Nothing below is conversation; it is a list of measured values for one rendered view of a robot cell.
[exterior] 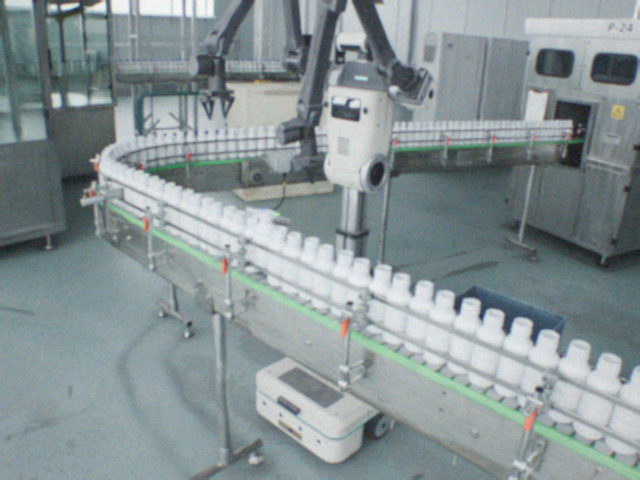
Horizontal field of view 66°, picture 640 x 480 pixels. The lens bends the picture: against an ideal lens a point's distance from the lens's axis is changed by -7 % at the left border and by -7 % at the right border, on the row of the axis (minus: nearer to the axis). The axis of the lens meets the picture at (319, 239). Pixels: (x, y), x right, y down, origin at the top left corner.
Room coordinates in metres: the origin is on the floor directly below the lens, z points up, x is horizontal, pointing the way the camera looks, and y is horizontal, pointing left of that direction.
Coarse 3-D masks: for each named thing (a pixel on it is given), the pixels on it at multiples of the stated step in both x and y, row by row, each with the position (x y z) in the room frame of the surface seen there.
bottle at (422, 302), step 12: (420, 288) 1.04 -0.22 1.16; (432, 288) 1.04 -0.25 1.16; (420, 300) 1.04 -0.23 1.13; (432, 300) 1.04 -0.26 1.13; (420, 312) 1.02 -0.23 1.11; (408, 324) 1.04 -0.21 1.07; (420, 324) 1.02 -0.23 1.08; (408, 336) 1.04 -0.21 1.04; (420, 336) 1.02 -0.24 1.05; (408, 348) 1.03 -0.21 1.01; (420, 348) 1.02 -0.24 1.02
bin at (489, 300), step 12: (468, 288) 1.49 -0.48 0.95; (480, 288) 1.51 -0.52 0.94; (456, 300) 1.43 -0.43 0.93; (480, 300) 1.50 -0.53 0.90; (492, 300) 1.47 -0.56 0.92; (504, 300) 1.45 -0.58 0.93; (516, 300) 1.42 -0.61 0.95; (480, 312) 1.49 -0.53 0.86; (504, 312) 1.44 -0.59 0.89; (516, 312) 1.41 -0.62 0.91; (528, 312) 1.39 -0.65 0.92; (540, 312) 1.36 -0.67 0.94; (552, 312) 1.34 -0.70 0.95; (504, 324) 1.44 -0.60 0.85; (540, 324) 1.36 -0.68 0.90; (552, 324) 1.33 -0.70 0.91; (564, 324) 1.31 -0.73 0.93; (456, 456) 1.00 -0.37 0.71
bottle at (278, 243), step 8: (280, 232) 1.35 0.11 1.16; (272, 240) 1.36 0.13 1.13; (280, 240) 1.35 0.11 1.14; (272, 248) 1.34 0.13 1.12; (280, 248) 1.34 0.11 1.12; (272, 256) 1.34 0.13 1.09; (272, 264) 1.34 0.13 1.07; (280, 264) 1.34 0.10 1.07; (272, 272) 1.34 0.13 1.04; (280, 272) 1.34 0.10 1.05; (272, 280) 1.34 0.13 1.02
